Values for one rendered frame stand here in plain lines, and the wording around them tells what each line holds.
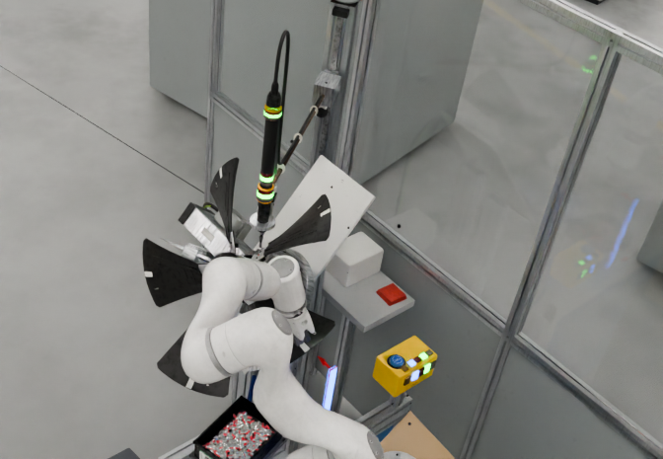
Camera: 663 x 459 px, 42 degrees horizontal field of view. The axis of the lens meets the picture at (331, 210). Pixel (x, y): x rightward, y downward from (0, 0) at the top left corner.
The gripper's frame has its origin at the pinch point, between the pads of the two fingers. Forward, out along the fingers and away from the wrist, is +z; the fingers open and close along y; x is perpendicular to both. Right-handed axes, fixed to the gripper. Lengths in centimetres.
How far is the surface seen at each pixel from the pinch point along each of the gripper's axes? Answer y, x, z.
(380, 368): -11.3, -17.5, 23.0
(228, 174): 53, -17, -12
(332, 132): 60, -61, 6
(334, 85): 55, -61, -18
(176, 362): 27.8, 26.9, 16.0
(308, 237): 16.3, -18.4, -12.7
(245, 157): 123, -57, 61
